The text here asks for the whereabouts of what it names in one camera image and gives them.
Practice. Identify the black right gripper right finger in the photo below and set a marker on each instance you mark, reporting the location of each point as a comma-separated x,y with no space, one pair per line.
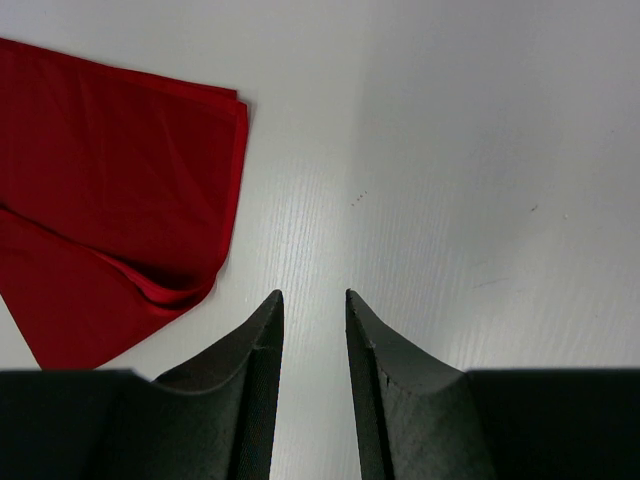
415,415

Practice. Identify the red cloth napkin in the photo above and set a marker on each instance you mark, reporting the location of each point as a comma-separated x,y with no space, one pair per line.
119,191

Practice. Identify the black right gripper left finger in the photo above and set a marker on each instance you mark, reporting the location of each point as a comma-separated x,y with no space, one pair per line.
218,420

